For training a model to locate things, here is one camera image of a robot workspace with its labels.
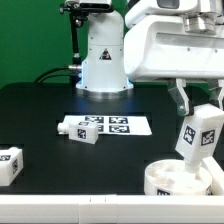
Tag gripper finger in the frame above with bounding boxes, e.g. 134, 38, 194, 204
168, 78, 194, 116
208, 79, 224, 110

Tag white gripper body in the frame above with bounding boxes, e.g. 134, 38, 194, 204
124, 15, 224, 82

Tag white round stool seat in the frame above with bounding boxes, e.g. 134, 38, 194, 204
144, 159, 212, 196

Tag paper sheet with markers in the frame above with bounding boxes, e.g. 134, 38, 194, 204
57, 115, 152, 135

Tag white L-shaped fence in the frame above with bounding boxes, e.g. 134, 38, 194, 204
0, 157, 224, 224

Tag black cable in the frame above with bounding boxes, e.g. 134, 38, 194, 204
34, 66, 83, 85

